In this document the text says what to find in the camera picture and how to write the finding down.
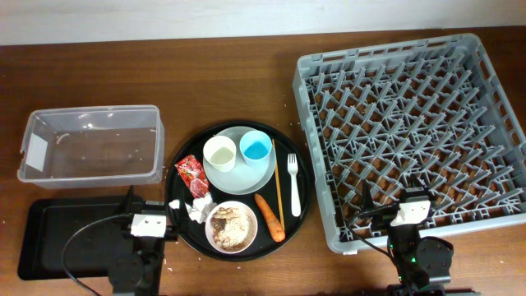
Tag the white tissue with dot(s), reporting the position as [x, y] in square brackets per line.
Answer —
[200, 208]

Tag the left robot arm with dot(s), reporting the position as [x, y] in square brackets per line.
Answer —
[136, 270]

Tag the round black serving tray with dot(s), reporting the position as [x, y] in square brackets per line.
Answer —
[272, 181]

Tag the red snack wrapper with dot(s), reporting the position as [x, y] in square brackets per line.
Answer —
[192, 173]

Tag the black rectangular tray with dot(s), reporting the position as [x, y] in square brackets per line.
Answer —
[52, 222]

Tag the cream white cup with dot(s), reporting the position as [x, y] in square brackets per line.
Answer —
[220, 152]

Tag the white plastic fork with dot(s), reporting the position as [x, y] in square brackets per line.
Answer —
[293, 171]

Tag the pink bowl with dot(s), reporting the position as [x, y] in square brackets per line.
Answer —
[209, 229]

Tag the wooden chopstick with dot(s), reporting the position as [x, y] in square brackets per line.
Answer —
[278, 188]

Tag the rice and food scraps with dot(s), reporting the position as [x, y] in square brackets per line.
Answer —
[232, 228]

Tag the light blue plate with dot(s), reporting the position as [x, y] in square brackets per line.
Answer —
[242, 179]

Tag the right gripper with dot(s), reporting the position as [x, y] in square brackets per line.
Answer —
[384, 215]

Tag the blue cup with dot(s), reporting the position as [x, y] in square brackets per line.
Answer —
[255, 147]

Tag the clear plastic bin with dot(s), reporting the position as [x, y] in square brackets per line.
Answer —
[102, 146]

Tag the orange carrot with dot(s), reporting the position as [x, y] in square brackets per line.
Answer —
[274, 226]

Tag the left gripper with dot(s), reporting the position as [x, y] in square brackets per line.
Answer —
[171, 233]

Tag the grey dishwasher rack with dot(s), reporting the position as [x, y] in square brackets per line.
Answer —
[428, 108]

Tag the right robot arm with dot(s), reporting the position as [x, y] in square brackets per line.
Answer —
[422, 263]

